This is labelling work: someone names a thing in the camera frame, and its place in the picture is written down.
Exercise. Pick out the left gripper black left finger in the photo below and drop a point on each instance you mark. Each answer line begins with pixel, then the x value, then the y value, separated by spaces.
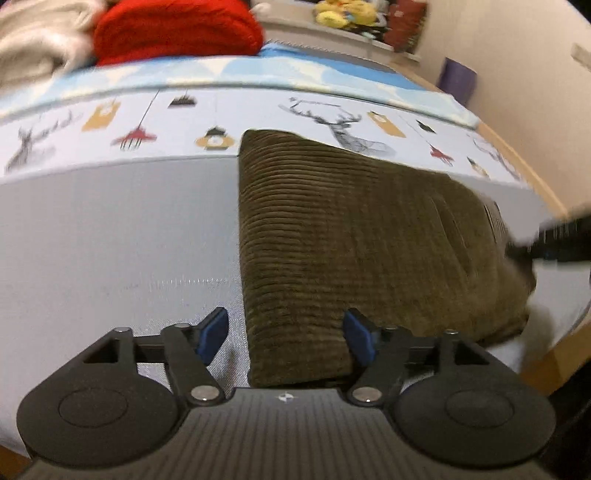
pixel 123 396

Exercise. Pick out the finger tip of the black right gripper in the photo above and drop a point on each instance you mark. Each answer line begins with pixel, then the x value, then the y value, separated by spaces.
pixel 564 242

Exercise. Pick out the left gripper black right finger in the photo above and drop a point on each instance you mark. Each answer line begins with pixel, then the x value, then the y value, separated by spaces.
pixel 449 398

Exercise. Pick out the brown corduroy pants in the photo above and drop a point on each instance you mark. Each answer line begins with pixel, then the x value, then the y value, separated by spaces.
pixel 323 230

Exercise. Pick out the patterned white bed sheet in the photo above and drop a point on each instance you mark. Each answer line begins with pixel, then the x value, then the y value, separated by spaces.
pixel 126 214

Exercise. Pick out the purple yoga mat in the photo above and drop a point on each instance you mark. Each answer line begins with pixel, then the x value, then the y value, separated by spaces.
pixel 457 80

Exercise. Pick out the dark red cushion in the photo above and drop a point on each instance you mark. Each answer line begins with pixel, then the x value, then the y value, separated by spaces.
pixel 406 22

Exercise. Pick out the light blue patterned blanket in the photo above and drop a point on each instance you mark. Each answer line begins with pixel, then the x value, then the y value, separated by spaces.
pixel 276 67

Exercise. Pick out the yellow plush toy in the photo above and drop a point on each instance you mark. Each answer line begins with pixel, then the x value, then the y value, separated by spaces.
pixel 341 14

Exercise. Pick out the red knitted blanket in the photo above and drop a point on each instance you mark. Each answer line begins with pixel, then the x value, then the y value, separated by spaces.
pixel 139 30

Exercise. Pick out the cream folded blanket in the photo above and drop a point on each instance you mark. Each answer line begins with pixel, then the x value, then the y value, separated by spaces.
pixel 41 39

